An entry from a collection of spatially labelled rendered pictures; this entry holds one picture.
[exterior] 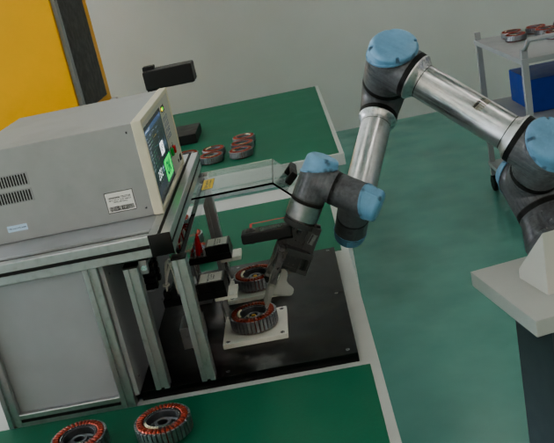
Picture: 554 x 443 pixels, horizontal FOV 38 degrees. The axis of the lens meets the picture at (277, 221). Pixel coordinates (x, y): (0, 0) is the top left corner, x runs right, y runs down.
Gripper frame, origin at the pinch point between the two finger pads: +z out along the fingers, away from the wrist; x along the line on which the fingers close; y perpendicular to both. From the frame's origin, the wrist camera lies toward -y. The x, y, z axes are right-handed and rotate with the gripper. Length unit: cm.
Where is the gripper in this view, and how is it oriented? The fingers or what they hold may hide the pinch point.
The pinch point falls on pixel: (263, 294)
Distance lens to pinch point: 185.4
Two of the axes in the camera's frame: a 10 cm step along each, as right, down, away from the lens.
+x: -0.1, -3.2, 9.5
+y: 9.5, 3.0, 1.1
